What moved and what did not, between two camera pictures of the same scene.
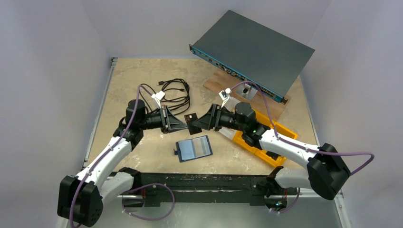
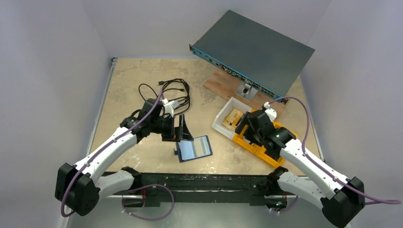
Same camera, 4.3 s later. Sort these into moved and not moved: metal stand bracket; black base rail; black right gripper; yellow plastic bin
Moved: black right gripper
Not moved: metal stand bracket; black base rail; yellow plastic bin
